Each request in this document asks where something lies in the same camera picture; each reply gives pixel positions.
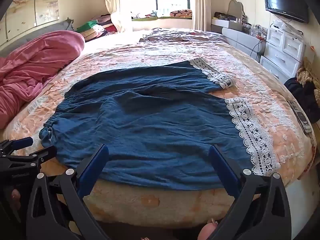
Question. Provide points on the person's left hand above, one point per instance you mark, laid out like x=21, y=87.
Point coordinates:
x=15, y=197

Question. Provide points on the cloud-shaped mirror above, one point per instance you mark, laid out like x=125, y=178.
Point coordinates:
x=235, y=8

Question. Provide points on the person's right hand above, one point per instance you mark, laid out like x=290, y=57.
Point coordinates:
x=205, y=231

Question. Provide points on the blossom tree wall painting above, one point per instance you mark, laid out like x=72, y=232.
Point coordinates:
x=30, y=5

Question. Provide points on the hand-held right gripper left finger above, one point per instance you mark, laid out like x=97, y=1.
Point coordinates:
x=94, y=166

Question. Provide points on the grey dresser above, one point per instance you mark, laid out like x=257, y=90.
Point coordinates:
x=240, y=36

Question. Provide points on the grey patterned bedspread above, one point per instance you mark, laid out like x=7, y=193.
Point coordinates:
x=175, y=36

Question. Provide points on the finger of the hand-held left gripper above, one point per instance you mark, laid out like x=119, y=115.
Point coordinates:
x=37, y=155
x=23, y=143

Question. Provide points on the cream curtain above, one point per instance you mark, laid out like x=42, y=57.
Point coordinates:
x=117, y=2
x=201, y=2

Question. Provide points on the bed with peach floral cover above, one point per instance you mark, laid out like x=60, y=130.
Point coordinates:
x=265, y=97

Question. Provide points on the pile of colourful clothes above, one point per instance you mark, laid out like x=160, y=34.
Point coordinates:
x=95, y=28

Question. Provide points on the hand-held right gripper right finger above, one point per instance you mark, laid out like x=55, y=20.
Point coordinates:
x=222, y=167

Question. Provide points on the grey remote control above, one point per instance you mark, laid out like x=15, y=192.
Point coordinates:
x=303, y=121

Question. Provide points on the black flat television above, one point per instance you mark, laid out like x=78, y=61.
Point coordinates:
x=285, y=1

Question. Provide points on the white drawer cabinet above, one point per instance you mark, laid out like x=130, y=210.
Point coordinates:
x=282, y=47

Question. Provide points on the pile of dark clothes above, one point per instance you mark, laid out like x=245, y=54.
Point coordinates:
x=302, y=97

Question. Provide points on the pink quilt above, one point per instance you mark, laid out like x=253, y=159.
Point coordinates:
x=37, y=62

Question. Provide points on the green window seat mat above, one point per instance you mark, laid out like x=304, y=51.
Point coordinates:
x=150, y=18

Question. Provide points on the floral cloth on window seat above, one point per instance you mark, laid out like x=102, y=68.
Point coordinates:
x=180, y=13

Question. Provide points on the blue pants with white lace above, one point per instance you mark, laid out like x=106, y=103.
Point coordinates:
x=150, y=120

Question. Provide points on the yellow knitted cloth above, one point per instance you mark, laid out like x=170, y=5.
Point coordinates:
x=307, y=72

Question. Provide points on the grey pillow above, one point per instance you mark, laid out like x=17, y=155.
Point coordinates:
x=60, y=26

